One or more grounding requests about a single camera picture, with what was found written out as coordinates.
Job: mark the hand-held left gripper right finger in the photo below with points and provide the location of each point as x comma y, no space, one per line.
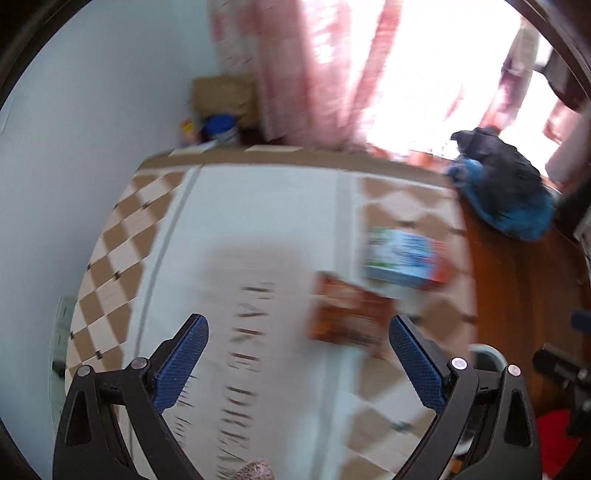
418,362

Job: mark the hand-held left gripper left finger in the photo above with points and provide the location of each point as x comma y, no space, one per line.
178,364

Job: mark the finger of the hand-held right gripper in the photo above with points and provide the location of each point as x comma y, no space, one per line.
582,321
561,364

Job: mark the brown snack packet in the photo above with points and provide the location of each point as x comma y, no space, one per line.
348,314

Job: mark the blue white milk carton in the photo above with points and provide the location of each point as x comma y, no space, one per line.
406,258

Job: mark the red cloth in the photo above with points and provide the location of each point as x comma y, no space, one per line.
554,443

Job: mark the speckled pinkish cloth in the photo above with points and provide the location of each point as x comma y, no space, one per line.
255,470

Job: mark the pile of dark blue clothes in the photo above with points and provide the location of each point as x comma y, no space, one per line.
503,184

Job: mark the pink hanging garment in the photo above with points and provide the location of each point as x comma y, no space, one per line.
570,147

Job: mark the brown checkered tablecloth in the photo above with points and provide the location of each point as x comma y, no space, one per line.
277,221

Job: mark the small orange bottle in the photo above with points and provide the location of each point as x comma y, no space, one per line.
188,134

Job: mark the blue lidded jar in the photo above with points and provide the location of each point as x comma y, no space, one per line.
222,131

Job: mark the black striped hanging garment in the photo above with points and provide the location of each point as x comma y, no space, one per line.
565,78

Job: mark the white floral hanging garment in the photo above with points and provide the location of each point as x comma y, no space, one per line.
519,74

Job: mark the brown cardboard box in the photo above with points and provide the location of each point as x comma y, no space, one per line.
226,97

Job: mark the pink floral curtain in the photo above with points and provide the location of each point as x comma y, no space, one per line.
295,69

